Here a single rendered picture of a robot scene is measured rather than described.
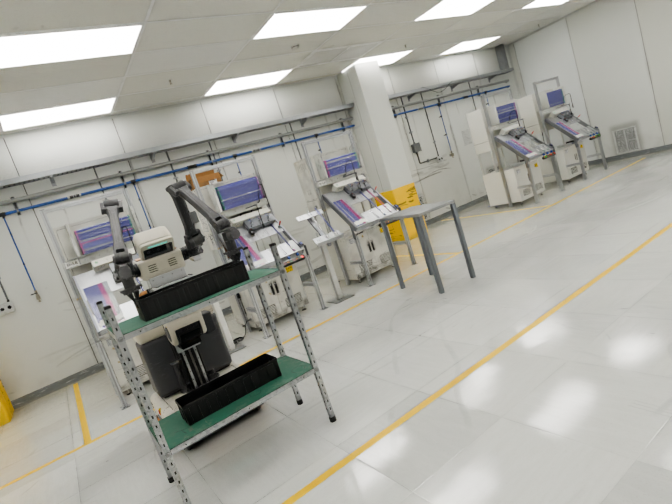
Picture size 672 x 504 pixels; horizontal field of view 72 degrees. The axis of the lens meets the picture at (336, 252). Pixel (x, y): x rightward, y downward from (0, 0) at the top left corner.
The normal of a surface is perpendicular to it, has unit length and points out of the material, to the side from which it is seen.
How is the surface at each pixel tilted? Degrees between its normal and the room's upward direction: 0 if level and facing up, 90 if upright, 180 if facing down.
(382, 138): 90
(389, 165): 90
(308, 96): 90
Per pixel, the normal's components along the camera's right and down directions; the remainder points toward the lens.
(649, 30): -0.80, 0.33
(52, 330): 0.53, -0.04
